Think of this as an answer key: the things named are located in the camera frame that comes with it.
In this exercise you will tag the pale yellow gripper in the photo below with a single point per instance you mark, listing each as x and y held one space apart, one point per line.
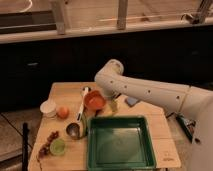
113 105

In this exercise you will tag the blue sponge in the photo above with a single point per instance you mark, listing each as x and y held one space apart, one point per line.
130 101

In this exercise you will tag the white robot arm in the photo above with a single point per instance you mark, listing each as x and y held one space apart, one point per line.
195 103

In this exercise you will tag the green plastic tray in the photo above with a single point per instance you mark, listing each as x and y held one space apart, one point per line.
120 144

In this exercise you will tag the yellow banana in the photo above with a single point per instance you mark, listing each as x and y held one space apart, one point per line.
106 113

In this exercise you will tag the orange bowl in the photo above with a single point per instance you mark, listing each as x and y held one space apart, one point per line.
93 100

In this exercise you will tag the green utensil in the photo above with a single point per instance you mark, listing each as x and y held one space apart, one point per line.
84 125

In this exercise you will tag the metal measuring cup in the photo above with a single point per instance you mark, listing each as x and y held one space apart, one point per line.
73 130

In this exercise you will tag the orange fruit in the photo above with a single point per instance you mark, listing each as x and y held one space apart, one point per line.
63 112

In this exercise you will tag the white cup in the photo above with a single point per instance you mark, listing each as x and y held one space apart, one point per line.
48 108

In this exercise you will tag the small green cup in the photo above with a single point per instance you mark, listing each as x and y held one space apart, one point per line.
57 147

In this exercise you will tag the green bin with items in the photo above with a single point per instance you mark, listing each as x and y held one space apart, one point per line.
188 126

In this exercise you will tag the bunch of red grapes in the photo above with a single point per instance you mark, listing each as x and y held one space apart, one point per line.
45 148

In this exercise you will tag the black pole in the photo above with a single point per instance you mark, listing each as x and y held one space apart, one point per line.
25 147

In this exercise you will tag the white handled utensil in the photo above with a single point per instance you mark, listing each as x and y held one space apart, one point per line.
85 91

